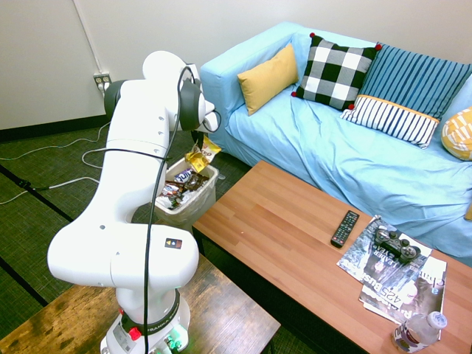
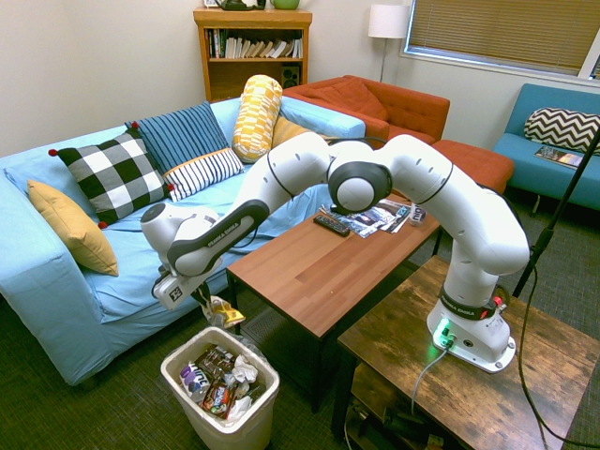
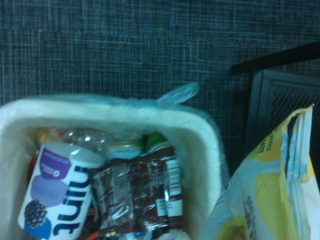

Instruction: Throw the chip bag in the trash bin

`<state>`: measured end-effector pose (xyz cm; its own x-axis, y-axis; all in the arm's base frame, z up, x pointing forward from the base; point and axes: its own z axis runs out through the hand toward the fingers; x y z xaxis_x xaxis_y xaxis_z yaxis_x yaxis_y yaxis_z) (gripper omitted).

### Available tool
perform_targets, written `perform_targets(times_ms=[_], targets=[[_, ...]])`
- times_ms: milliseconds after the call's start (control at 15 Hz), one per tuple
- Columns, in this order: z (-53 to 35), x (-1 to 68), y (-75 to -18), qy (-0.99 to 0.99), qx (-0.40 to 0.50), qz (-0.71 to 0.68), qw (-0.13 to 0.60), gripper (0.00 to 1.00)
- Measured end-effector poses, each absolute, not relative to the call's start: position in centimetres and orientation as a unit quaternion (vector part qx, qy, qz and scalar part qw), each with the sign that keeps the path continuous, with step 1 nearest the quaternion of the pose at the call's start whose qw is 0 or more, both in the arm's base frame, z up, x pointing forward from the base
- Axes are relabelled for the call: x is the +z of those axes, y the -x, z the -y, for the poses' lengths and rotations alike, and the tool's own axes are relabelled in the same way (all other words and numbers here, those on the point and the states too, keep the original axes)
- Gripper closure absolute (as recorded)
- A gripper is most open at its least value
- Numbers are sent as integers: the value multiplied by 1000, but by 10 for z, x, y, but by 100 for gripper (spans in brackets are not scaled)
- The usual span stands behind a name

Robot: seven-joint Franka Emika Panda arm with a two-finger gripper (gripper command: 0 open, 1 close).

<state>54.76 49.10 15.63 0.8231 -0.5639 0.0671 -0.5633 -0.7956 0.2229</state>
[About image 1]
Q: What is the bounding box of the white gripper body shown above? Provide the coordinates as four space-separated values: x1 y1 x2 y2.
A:
200 109 221 134

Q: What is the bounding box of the yellow chip bag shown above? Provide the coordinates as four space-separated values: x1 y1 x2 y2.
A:
184 133 223 175

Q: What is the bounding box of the purple hint bottle trash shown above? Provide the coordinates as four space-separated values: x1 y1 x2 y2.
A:
173 167 195 184

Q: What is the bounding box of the white plastic trash bin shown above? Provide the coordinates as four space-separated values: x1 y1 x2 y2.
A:
154 157 220 226

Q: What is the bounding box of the brown chocolate wrapper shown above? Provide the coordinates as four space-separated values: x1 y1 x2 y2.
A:
182 172 211 191

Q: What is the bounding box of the red snack wrapper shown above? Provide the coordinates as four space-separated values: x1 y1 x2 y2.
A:
159 182 184 199

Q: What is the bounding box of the crumpled white paper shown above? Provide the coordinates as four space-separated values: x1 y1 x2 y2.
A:
156 194 193 212

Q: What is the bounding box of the mustard yellow pillow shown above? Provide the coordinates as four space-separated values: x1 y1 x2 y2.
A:
236 44 300 117

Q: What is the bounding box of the black white checkered pillow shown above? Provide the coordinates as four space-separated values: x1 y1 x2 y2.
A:
291 32 383 112

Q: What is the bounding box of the wooden coffee table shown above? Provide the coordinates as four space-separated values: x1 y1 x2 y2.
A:
192 159 472 354

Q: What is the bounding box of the light blue sofa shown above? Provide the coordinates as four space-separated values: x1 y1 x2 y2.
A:
199 21 472 268

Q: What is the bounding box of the black tv remote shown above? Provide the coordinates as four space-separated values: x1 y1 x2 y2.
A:
330 209 361 249

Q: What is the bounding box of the white navy striped pillow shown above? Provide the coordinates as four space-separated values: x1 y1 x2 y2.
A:
339 94 441 150

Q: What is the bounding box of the rustic wooden robot table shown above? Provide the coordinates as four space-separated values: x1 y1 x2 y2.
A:
0 253 282 354

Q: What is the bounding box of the blue striped pillow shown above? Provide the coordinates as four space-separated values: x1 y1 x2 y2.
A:
356 43 472 121

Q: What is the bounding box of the dark cover magazine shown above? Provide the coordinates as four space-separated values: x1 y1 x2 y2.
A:
336 215 433 296

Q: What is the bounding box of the black game controller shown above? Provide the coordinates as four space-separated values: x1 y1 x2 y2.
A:
372 227 423 265

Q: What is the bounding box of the yellow patterned bolster pillow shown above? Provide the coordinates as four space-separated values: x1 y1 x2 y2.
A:
440 106 472 162

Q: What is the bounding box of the business magazine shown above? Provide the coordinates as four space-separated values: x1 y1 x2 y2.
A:
358 255 448 326

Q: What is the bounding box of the clear hint water bottle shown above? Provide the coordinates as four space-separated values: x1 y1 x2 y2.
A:
391 310 448 354

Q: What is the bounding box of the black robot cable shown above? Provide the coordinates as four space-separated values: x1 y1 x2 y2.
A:
83 65 223 354

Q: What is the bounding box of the white wall outlet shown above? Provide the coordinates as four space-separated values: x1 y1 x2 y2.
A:
92 72 112 92

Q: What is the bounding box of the white floor cable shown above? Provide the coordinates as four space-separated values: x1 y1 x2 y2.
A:
0 176 101 206
0 83 112 162

